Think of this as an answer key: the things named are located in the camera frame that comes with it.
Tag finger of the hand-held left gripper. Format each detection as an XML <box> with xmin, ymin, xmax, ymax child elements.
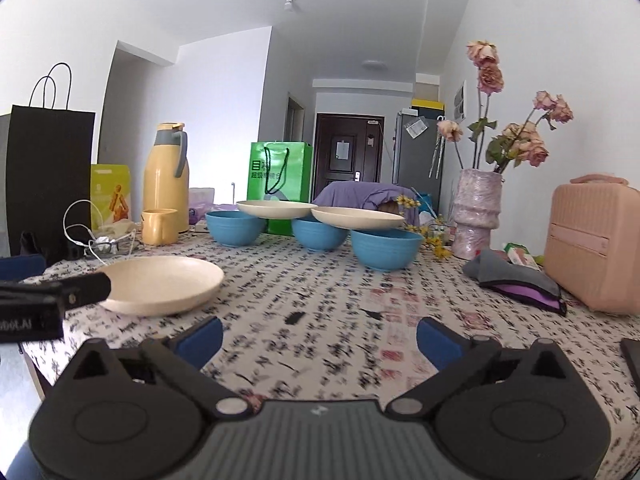
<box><xmin>0</xmin><ymin>255</ymin><xmax>47</xmax><ymax>282</ymax></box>

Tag black flat device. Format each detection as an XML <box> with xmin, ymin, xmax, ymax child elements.
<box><xmin>620</xmin><ymin>338</ymin><xmax>640</xmax><ymax>377</ymax></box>

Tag white cables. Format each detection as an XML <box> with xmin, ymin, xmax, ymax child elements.
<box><xmin>63</xmin><ymin>200</ymin><xmax>141</xmax><ymax>263</ymax></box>

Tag pink hard case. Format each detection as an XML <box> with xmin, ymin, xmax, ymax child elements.
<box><xmin>544</xmin><ymin>174</ymin><xmax>640</xmax><ymax>316</ymax></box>

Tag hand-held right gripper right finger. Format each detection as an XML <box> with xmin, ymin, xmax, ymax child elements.
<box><xmin>385</xmin><ymin>316</ymin><xmax>588</xmax><ymax>421</ymax></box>

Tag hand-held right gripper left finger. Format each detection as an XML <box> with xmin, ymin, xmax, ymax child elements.
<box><xmin>52</xmin><ymin>316</ymin><xmax>251</xmax><ymax>420</ymax></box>

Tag yellow cup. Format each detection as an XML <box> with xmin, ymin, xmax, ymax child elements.
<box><xmin>141</xmin><ymin>208</ymin><xmax>179</xmax><ymax>246</ymax></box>

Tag grey refrigerator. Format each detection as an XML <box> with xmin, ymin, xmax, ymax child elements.
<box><xmin>392</xmin><ymin>110</ymin><xmax>446</xmax><ymax>201</ymax></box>

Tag green paper bag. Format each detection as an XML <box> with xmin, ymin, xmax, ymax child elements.
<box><xmin>248</xmin><ymin>141</ymin><xmax>313</xmax><ymax>236</ymax></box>

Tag green and red snack packet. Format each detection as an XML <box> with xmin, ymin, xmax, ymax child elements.
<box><xmin>502</xmin><ymin>242</ymin><xmax>545</xmax><ymax>267</ymax></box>

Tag black pouch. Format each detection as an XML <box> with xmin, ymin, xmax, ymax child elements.
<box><xmin>20</xmin><ymin>230</ymin><xmax>85</xmax><ymax>262</ymax></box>

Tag beige round plate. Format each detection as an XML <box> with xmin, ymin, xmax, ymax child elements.
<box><xmin>311</xmin><ymin>206</ymin><xmax>405</xmax><ymax>231</ymax></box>
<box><xmin>97</xmin><ymin>256</ymin><xmax>225</xmax><ymax>317</ymax></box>
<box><xmin>236</xmin><ymin>200</ymin><xmax>326</xmax><ymax>220</ymax></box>

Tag yellow flower branch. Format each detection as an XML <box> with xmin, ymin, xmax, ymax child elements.
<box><xmin>395</xmin><ymin>195</ymin><xmax>457</xmax><ymax>261</ymax></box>

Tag dark brown door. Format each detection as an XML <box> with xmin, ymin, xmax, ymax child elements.
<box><xmin>314</xmin><ymin>113</ymin><xmax>385</xmax><ymax>196</ymax></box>

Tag yellow thermos jug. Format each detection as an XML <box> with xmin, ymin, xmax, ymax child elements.
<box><xmin>144</xmin><ymin>122</ymin><xmax>191</xmax><ymax>233</ymax></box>

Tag black paper bag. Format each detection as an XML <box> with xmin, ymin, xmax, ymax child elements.
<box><xmin>9</xmin><ymin>62</ymin><xmax>96</xmax><ymax>261</ymax></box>

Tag purple cloth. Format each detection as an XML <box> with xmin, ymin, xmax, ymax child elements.
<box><xmin>312</xmin><ymin>181</ymin><xmax>418</xmax><ymax>226</ymax></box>

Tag blue bowl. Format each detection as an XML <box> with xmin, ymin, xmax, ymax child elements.
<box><xmin>206</xmin><ymin>211</ymin><xmax>267</xmax><ymax>247</ymax></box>
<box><xmin>291</xmin><ymin>217</ymin><xmax>346</xmax><ymax>253</ymax></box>
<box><xmin>351</xmin><ymin>229</ymin><xmax>424</xmax><ymax>273</ymax></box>

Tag grey and purple pouch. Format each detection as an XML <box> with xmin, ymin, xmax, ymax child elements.
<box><xmin>462</xmin><ymin>249</ymin><xmax>568</xmax><ymax>317</ymax></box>

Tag clear plastic bag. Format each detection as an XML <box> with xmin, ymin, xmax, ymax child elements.
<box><xmin>189</xmin><ymin>187</ymin><xmax>216</xmax><ymax>221</ymax></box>

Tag pink ribbed vase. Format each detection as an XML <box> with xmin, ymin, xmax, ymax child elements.
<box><xmin>452</xmin><ymin>169</ymin><xmax>503</xmax><ymax>261</ymax></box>

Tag yellow-green snack box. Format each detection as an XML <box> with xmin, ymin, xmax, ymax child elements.
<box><xmin>91</xmin><ymin>164</ymin><xmax>132</xmax><ymax>226</ymax></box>

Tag printed tablecloth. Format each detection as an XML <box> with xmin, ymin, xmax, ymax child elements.
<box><xmin>20</xmin><ymin>220</ymin><xmax>640</xmax><ymax>480</ymax></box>

